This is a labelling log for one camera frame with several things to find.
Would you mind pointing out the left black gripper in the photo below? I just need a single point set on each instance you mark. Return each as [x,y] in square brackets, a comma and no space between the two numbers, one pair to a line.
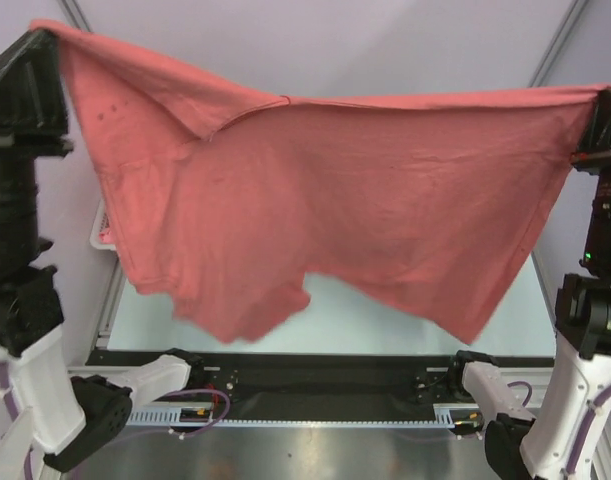
[23,92]

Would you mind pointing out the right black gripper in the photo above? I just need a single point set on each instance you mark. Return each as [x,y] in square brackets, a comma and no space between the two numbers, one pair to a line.
[603,141]

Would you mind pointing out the salmon pink t shirt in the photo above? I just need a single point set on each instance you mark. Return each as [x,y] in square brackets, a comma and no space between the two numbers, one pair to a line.
[225,197]

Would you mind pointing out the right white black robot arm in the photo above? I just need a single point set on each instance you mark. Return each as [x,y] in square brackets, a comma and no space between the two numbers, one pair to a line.
[559,442]

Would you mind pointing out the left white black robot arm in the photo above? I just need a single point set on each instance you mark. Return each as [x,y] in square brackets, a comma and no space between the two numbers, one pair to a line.
[68,418]

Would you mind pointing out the white plastic laundry basket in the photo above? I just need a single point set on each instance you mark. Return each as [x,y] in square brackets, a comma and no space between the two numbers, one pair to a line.
[101,237]

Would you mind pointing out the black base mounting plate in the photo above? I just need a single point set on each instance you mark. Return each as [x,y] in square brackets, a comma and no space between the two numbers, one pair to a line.
[331,388]

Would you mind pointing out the right aluminium corner post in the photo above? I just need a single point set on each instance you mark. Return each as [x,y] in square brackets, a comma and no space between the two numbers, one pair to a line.
[558,43]

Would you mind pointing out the aluminium corner post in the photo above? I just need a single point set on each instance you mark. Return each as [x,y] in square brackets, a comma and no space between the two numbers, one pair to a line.
[75,15]
[558,43]

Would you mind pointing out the left aluminium corner post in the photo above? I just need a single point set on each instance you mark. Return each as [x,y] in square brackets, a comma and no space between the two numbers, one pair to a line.
[75,15]

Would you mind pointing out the white slotted cable duct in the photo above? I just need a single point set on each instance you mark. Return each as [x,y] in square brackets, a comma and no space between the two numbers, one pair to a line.
[195,417]

